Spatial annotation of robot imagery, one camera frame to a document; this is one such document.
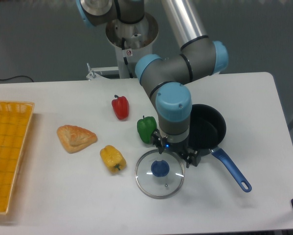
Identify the glass lid with blue knob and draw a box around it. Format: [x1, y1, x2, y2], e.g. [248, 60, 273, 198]
[135, 149, 185, 199]

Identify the black cable on floor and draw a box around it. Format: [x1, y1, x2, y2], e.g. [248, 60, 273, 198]
[0, 75, 35, 83]

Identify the black saucepan with blue handle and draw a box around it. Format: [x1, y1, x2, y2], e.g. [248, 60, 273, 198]
[188, 104, 252, 192]

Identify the yellow woven basket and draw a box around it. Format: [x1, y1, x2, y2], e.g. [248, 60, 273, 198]
[0, 101, 35, 214]

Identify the yellow bell pepper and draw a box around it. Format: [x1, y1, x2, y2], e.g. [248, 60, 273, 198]
[100, 145, 127, 174]

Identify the green bell pepper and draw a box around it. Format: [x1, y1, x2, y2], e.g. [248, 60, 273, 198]
[136, 116, 157, 144]

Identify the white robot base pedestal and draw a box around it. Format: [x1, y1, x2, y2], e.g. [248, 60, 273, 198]
[106, 13, 158, 78]

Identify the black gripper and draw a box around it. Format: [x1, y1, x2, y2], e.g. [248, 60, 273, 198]
[150, 129, 201, 168]

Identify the metal table clamp bracket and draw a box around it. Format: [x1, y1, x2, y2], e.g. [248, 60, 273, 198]
[86, 63, 120, 81]

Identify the red bell pepper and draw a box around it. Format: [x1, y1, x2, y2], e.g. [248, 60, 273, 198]
[112, 94, 129, 120]

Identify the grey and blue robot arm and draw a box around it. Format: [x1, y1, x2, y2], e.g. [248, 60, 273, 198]
[76, 0, 228, 166]

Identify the triangle puff pastry bread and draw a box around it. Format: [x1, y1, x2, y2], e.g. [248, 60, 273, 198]
[57, 125, 98, 154]

